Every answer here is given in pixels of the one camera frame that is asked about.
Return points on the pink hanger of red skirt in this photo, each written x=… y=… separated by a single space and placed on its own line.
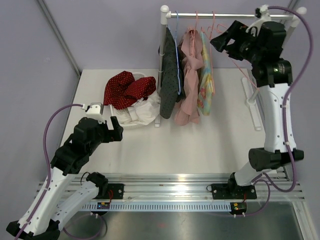
x=210 y=30

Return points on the aluminium corner frame left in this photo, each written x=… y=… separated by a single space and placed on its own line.
x=44 y=9

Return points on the white metal clothes rack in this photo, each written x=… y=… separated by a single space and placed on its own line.
x=289 y=18

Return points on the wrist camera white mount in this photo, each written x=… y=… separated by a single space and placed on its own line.
x=94 y=111
x=262 y=15

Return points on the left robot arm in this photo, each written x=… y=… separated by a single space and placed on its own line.
x=46 y=218

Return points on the white slotted cable duct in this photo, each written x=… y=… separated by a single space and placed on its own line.
x=207 y=206

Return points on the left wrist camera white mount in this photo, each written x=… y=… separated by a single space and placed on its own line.
x=94 y=111

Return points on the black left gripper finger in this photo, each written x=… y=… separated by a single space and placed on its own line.
x=116 y=126
x=117 y=134

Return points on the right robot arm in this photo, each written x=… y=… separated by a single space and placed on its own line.
x=262 y=47

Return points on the red polka dot skirt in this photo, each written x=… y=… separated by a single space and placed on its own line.
x=122 y=90

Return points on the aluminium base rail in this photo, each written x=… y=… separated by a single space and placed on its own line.
x=186 y=187

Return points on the aluminium corner frame right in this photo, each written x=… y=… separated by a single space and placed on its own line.
x=293 y=4

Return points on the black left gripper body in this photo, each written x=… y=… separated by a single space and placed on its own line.
x=104 y=135

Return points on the yellow blue tie-dye skirt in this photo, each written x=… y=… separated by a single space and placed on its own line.
x=206 y=80

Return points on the pink pleated skirt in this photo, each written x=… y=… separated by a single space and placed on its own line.
x=188 y=110

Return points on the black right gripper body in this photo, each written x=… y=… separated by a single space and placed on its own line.
x=244 y=47

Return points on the white perforated plastic basket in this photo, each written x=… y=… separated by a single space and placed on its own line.
x=133 y=99

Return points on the aluminium corner frame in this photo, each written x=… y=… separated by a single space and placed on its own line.
x=44 y=9
x=293 y=4

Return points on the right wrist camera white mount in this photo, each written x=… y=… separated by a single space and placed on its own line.
x=262 y=15

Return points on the blue wire hanger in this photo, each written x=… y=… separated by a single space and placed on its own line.
x=177 y=53

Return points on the white ruffled skirt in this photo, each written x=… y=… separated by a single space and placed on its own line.
x=140 y=114

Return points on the dark grey dotted skirt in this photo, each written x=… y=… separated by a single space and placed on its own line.
x=169 y=82

